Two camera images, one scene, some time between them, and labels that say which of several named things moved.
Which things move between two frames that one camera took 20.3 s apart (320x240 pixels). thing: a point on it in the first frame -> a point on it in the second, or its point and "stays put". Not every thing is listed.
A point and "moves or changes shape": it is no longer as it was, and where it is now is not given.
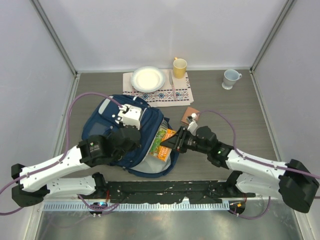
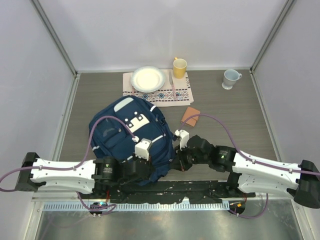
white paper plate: (147, 79) stays put
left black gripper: (137, 145) -> (134, 158)
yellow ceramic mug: (179, 67) stays put
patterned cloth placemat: (164, 97) stays put
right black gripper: (177, 141) -> (179, 162)
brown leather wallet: (188, 112) stays put
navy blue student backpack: (101, 119) moves or changes shape
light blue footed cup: (230, 77) stays put
